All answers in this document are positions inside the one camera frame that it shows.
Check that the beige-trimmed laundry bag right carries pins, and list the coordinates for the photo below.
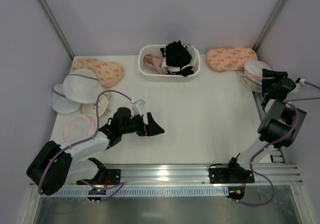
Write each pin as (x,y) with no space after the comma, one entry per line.
(252,83)

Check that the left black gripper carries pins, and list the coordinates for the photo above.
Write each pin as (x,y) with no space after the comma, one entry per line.
(145,125)

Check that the beige laundry bag left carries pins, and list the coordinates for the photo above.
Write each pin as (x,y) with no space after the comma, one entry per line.
(102,106)

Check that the pink bra in basket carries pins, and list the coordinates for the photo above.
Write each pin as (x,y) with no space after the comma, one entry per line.
(154,62)

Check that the white slotted cable duct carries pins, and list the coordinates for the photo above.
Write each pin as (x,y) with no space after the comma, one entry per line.
(137,192)

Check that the blue-trimmed mesh bag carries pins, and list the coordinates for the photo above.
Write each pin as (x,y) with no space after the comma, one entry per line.
(82,86)
(61,104)

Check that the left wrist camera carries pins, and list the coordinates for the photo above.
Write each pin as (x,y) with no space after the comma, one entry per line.
(137,106)

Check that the pink-trimmed mesh laundry bag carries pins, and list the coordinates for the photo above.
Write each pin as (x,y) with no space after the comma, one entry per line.
(253,69)

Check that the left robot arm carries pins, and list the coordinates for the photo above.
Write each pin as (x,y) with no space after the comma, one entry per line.
(58,164)

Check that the blue-trimmed mesh bag top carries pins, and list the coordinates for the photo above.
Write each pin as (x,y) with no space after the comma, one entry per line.
(82,86)

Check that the frame post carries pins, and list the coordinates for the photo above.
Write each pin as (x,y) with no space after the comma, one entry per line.
(56,27)
(271,20)

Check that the left frame post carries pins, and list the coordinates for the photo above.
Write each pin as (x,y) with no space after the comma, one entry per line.
(56,27)

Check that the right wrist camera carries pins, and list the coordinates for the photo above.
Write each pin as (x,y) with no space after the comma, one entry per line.
(299,82)

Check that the right frame post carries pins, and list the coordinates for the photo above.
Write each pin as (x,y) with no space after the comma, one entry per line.
(271,20)

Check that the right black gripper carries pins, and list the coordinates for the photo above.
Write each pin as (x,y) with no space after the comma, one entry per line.
(266,81)

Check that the aluminium mounting rail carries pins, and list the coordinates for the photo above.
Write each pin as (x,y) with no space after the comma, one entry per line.
(162,175)

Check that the blue-trimmed mesh bag lower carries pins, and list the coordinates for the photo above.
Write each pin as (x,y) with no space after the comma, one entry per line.
(61,104)

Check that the floral pad left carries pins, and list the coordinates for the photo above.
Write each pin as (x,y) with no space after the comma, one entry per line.
(108,73)

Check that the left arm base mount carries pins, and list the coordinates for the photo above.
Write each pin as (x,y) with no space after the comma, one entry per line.
(106,177)

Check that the pink-trimmed flat mesh bag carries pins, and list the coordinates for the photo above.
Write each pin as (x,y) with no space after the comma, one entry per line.
(80,127)

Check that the white plastic basket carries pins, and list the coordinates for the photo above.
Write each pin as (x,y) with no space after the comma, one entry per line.
(152,75)

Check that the floral pad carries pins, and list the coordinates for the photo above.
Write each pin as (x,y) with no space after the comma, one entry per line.
(229,59)
(108,73)

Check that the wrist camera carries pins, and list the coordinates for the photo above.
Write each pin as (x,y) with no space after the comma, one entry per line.
(299,82)
(137,106)

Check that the floral pad right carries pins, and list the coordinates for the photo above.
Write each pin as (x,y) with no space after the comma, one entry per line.
(229,59)

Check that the black bra in basket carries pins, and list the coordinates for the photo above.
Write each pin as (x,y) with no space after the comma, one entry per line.
(177,59)

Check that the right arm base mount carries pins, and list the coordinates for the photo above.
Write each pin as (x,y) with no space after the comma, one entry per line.
(223,174)

